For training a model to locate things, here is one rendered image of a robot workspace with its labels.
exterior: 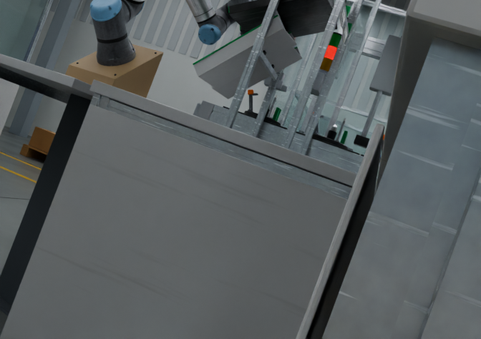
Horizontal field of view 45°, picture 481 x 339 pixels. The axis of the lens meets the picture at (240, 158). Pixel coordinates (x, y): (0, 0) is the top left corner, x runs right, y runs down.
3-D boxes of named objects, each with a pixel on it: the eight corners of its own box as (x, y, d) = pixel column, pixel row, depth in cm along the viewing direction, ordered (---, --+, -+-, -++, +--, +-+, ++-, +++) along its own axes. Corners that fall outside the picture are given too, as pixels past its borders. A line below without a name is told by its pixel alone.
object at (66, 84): (-47, 47, 205) (-44, 39, 205) (127, 118, 279) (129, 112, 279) (71, 87, 165) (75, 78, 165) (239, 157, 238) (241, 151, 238)
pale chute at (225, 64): (197, 76, 165) (192, 64, 167) (216, 89, 177) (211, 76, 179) (283, 27, 158) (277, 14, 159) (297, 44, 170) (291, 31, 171)
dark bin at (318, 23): (239, 31, 180) (238, 8, 181) (254, 45, 192) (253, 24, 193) (328, 13, 170) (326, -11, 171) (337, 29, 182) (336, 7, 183)
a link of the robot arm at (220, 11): (199, 23, 213) (221, 8, 207) (209, 12, 222) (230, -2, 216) (212, 41, 215) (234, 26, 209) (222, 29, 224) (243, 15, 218)
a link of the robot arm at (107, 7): (89, 39, 217) (81, 4, 209) (107, 26, 227) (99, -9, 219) (118, 41, 213) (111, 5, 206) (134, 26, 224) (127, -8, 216)
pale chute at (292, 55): (211, 88, 180) (206, 76, 181) (227, 99, 192) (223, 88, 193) (290, 43, 172) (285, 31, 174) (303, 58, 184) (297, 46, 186)
